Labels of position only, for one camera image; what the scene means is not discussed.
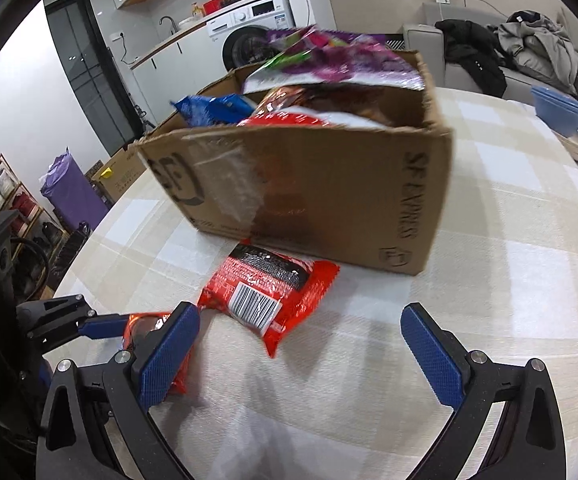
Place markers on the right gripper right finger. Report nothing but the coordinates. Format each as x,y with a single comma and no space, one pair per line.
528,441

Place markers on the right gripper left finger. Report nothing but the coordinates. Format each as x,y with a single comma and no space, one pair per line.
74,442

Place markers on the red Oreo packet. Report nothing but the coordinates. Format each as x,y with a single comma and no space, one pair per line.
161,343

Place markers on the small red snack packet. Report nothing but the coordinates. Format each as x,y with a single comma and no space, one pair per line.
267,292

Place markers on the blue Oreo packet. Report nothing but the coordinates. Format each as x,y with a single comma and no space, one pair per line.
208,111

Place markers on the purple white snack bag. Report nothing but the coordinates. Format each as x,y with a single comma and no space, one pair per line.
311,55

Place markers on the white red noodle snack bag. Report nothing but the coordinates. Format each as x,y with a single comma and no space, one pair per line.
348,105

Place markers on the checked tablecloth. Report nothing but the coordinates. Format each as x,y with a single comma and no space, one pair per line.
344,397

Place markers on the small cardboard box on floor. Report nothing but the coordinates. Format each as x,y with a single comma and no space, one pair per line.
119,174

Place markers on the brown SF cardboard box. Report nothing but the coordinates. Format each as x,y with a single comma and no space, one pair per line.
371,197

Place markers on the black glass door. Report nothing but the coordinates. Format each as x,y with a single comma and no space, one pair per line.
92,73

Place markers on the white base cabinets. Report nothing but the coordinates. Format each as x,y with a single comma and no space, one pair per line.
182,68

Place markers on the blue bowls stack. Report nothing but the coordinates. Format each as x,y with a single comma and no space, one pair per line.
558,111

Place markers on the faucet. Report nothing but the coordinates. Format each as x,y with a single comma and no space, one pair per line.
167,19

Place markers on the white washing machine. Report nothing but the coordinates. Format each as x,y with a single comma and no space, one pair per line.
240,35

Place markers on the red box on counter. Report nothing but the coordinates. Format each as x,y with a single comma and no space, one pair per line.
212,6

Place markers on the grey clothes pile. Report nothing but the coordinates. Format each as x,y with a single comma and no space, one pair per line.
541,49

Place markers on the black jacket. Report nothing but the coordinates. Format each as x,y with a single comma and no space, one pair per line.
477,51

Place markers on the grey sofa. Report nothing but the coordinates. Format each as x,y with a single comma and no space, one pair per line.
429,41

